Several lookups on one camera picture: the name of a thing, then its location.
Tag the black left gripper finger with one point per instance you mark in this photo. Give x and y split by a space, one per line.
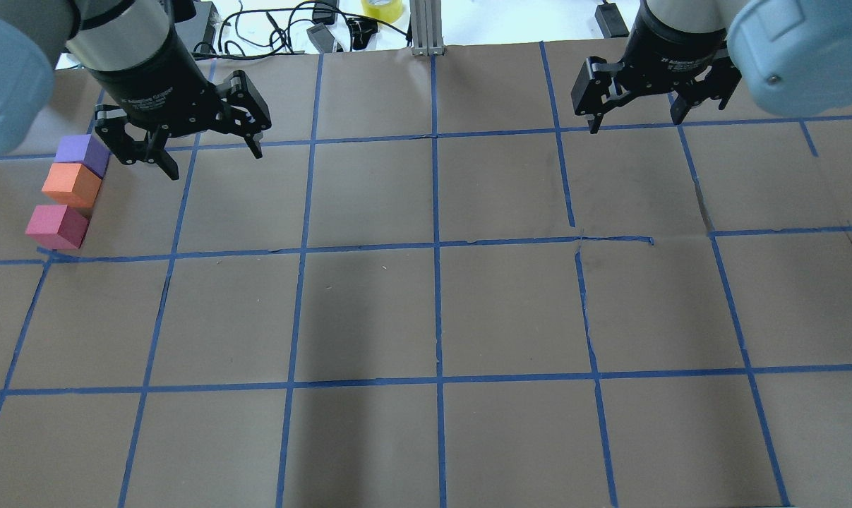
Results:
240 110
111 125

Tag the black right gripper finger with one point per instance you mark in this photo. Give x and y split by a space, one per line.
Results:
597 91
719 84

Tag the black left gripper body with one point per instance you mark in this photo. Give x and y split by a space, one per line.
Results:
159 86

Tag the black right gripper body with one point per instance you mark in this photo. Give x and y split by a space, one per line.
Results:
674 55

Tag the orange foam cube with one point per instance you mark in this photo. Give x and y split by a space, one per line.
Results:
72 184

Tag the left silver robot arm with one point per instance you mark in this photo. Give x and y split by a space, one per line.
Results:
34 34

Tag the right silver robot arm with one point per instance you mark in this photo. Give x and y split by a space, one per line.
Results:
795 57

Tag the purple foam cube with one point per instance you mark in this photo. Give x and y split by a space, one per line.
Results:
84 149

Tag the black remote device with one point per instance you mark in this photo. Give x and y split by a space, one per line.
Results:
610 21

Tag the black power adapter brick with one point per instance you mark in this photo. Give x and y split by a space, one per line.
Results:
197 33

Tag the pink foam cube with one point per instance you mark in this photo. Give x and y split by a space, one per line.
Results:
57 227

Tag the yellow tape roll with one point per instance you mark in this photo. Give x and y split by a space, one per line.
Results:
389 11

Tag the aluminium frame post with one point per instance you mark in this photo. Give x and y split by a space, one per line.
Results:
426 23

